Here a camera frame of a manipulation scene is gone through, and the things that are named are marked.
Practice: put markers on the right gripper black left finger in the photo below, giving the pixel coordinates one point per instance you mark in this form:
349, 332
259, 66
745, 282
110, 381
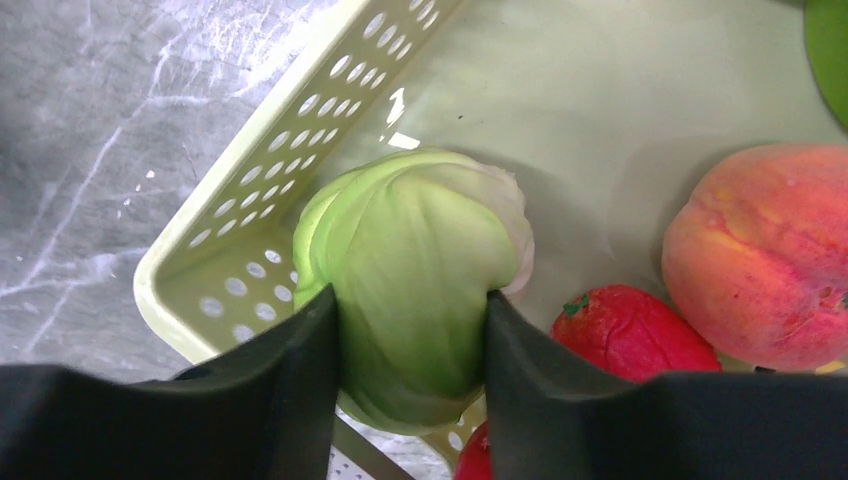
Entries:
263, 410

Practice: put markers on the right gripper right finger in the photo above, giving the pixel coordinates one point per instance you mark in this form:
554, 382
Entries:
552, 415

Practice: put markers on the red apple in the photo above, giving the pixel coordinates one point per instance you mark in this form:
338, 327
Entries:
474, 461

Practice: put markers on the red strawberry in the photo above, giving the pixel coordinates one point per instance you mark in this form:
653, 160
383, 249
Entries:
631, 334

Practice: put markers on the pink orange peach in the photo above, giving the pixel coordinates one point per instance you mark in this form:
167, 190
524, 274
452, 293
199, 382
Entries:
756, 261

